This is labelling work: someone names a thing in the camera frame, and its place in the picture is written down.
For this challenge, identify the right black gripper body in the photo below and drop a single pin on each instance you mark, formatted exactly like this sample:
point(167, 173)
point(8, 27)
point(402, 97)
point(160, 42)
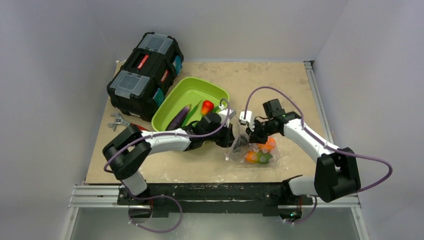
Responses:
point(253, 136)

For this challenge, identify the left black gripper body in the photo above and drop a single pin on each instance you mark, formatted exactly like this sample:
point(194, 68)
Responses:
point(221, 137)

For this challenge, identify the dark fake grape bunch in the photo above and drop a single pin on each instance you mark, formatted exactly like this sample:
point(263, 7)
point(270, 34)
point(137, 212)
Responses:
point(240, 143)

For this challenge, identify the clear zip top bag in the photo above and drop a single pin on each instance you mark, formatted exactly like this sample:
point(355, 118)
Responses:
point(239, 157)

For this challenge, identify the purple fake eggplant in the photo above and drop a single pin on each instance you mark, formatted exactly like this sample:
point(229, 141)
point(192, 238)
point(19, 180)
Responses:
point(179, 118)

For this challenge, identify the lime green plastic tray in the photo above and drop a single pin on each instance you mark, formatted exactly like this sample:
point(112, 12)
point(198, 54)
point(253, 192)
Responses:
point(190, 90)

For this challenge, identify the orange fake orange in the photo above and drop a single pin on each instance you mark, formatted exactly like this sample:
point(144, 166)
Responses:
point(268, 146)

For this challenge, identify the green fake chili pepper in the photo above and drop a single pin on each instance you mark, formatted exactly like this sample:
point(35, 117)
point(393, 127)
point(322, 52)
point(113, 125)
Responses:
point(217, 109)

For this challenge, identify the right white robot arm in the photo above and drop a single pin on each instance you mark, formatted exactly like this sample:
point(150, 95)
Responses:
point(336, 170)

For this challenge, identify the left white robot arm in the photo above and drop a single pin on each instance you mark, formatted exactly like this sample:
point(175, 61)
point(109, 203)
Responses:
point(126, 152)

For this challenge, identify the black plastic toolbox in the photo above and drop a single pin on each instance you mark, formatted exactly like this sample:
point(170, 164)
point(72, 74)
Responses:
point(140, 86)

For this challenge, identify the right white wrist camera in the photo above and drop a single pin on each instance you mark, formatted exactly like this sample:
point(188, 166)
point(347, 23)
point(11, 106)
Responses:
point(247, 119)

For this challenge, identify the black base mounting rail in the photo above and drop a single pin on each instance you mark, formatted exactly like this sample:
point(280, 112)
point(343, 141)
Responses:
point(270, 199)

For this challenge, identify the red handled adjustable wrench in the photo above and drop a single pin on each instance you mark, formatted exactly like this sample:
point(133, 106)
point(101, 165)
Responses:
point(119, 120)

